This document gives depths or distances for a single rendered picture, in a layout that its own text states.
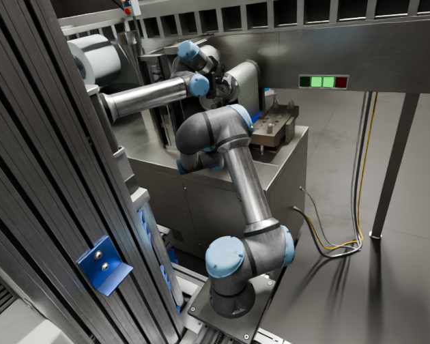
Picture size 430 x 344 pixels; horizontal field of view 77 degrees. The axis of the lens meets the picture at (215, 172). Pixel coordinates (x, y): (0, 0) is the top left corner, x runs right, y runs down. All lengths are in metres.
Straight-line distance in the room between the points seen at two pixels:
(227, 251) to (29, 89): 0.59
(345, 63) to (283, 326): 1.47
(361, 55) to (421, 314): 1.45
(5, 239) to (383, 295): 1.92
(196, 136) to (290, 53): 0.91
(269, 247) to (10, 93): 0.68
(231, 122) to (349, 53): 0.85
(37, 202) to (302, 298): 1.68
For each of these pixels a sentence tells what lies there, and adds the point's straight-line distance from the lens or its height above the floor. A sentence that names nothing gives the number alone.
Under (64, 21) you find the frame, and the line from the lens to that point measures 2.81.
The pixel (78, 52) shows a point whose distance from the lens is 2.01.
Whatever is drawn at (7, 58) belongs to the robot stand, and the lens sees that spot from 0.48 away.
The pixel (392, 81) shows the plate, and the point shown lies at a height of 1.19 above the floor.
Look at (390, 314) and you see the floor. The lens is 2.00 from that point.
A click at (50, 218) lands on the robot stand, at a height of 1.39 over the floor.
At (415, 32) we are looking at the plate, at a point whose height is 1.40.
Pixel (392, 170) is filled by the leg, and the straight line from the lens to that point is 1.96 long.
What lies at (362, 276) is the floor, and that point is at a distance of 2.10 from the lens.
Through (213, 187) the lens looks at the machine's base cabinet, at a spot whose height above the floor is 0.81.
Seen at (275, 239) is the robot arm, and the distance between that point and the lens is 0.82.
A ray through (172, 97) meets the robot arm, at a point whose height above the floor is 1.38.
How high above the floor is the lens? 1.66
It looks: 33 degrees down
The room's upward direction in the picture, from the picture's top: 10 degrees counter-clockwise
